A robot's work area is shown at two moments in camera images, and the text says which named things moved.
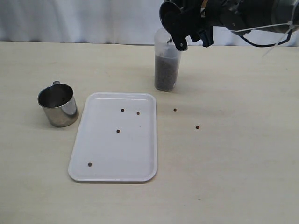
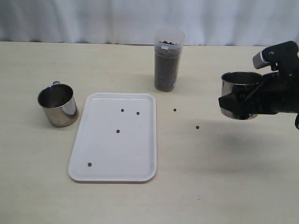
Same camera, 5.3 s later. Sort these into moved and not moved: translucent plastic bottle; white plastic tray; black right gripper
Moved: black right gripper
Not moved: translucent plastic bottle; white plastic tray
